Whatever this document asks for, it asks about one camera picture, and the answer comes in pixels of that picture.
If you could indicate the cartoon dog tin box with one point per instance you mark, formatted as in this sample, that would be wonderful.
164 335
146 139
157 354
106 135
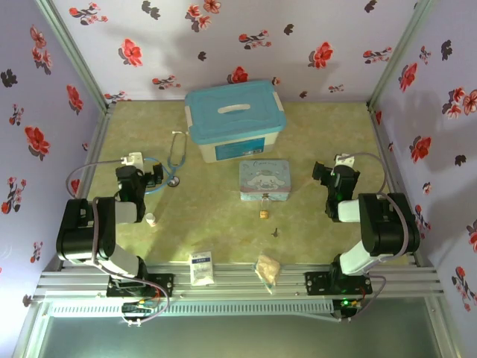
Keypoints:
265 181

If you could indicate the small brass padlock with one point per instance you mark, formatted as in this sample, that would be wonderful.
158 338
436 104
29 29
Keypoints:
264 214

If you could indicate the small dark key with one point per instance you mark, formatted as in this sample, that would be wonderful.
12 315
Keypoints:
275 232

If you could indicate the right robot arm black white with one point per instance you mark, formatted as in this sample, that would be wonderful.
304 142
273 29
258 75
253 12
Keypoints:
387 227

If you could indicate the blue stethoscope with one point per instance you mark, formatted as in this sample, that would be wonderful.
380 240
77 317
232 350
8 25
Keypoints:
174 164

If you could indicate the small white pill bottle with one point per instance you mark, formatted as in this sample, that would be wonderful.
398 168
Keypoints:
151 220

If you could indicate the blue lidded storage box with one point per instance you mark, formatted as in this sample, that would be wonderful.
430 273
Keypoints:
234 115

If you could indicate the white sealed packet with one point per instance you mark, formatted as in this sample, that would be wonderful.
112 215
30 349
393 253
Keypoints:
201 269

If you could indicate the clear bag of cotton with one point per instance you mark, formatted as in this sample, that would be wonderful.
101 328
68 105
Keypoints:
268 270

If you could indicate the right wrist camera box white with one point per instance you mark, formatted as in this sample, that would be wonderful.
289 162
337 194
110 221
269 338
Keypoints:
344 160

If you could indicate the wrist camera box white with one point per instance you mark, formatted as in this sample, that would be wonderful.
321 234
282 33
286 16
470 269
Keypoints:
134 159
344 160

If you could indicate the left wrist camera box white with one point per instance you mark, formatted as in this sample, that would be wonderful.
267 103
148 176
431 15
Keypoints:
134 159

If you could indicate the aluminium side rail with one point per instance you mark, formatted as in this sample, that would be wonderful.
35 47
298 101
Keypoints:
95 149
387 156

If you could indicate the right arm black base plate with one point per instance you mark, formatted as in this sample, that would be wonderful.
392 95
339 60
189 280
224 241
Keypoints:
316 283

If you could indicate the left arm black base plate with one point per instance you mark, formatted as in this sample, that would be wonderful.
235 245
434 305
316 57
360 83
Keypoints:
164 285

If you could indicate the aluminium front rail frame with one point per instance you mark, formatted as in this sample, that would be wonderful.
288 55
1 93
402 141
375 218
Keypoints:
238 277

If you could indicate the aluminium corner post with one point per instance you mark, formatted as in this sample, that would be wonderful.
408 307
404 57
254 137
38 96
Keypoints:
402 48
71 52

